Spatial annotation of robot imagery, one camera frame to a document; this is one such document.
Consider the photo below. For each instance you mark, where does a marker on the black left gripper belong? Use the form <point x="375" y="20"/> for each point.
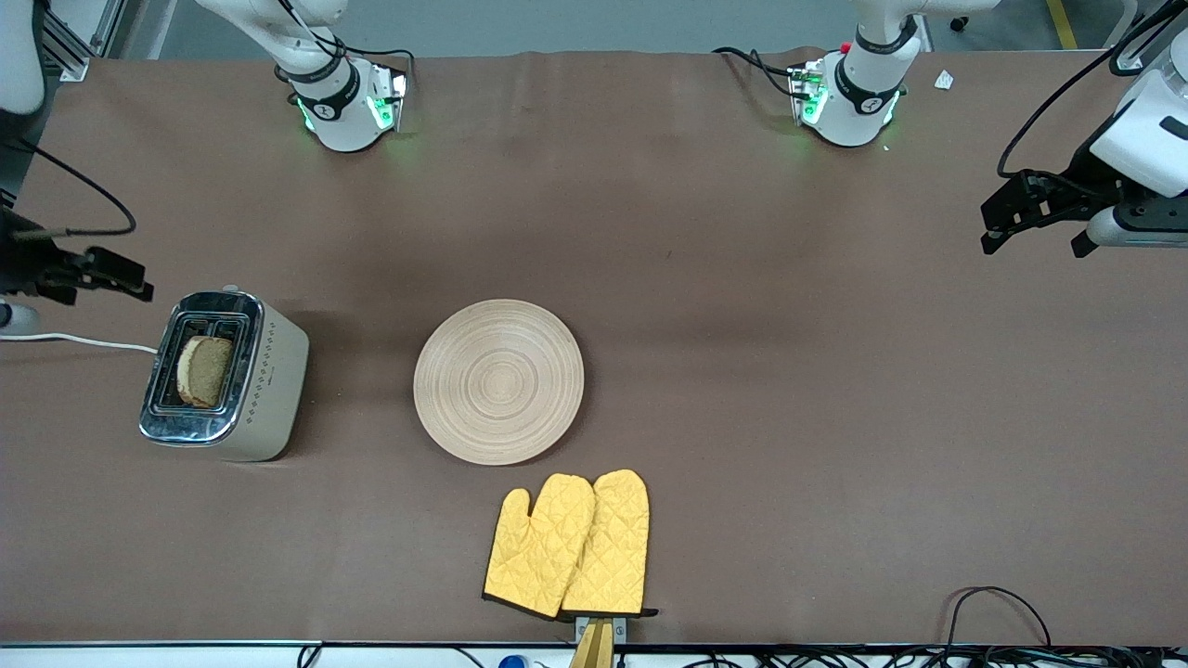
<point x="1082" y="182"/>

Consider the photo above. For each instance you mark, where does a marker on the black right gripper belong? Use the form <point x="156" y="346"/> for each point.
<point x="20" y="262"/>

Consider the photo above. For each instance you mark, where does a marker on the brown toast slice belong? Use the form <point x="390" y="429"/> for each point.
<point x="209" y="371"/>

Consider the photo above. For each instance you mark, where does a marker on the round wooden plate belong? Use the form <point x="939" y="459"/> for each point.
<point x="498" y="382"/>

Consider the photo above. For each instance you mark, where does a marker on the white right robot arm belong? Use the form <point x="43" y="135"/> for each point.
<point x="343" y="111"/>

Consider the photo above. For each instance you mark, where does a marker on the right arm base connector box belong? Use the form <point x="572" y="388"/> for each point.
<point x="394" y="93"/>

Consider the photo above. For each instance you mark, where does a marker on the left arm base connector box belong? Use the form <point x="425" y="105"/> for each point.
<point x="806" y="88"/>

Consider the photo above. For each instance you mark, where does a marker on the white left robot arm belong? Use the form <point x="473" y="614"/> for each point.
<point x="854" y="102"/>

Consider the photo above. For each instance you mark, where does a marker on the white paper scrap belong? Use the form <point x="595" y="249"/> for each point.
<point x="944" y="81"/>

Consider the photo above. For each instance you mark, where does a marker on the beige chrome toaster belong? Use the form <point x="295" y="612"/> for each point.
<point x="269" y="390"/>

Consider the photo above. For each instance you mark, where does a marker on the yellow quilted oven mitt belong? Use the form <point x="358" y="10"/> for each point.
<point x="617" y="547"/>
<point x="543" y="547"/>

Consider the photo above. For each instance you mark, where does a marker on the aluminium frame post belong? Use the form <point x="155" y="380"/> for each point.
<point x="67" y="51"/>

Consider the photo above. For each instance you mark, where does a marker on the small metal bracket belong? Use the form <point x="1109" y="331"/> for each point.
<point x="620" y="631"/>

